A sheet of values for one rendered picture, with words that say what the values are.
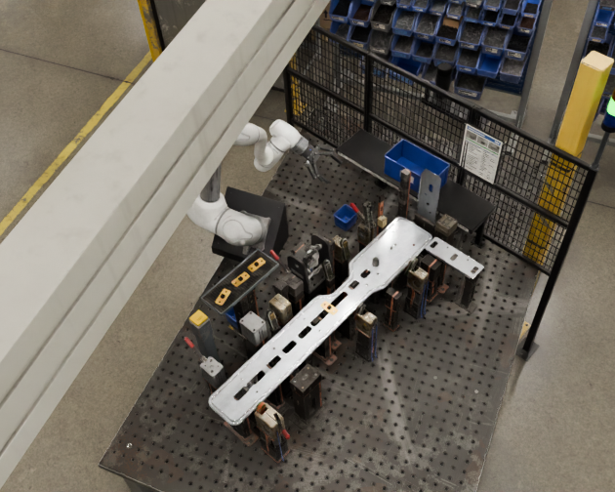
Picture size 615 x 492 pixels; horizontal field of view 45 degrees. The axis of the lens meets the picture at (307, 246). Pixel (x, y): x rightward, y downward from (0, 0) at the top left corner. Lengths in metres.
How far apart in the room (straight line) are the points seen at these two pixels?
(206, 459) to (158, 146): 2.83
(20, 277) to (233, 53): 0.34
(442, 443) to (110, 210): 2.92
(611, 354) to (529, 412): 0.65
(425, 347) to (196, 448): 1.20
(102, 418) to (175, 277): 1.03
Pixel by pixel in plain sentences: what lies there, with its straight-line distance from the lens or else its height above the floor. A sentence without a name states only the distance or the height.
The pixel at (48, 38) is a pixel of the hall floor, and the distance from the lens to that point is 7.14.
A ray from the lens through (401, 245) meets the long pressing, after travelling 3.68.
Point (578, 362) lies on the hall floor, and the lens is 4.65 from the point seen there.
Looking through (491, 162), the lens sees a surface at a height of 1.29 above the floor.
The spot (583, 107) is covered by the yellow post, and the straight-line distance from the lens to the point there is 3.30.
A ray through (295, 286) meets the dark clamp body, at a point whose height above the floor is 1.08.
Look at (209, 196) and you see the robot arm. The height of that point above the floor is 1.17.
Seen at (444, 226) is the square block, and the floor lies 1.06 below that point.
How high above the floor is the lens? 3.89
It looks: 52 degrees down
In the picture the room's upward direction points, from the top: 4 degrees counter-clockwise
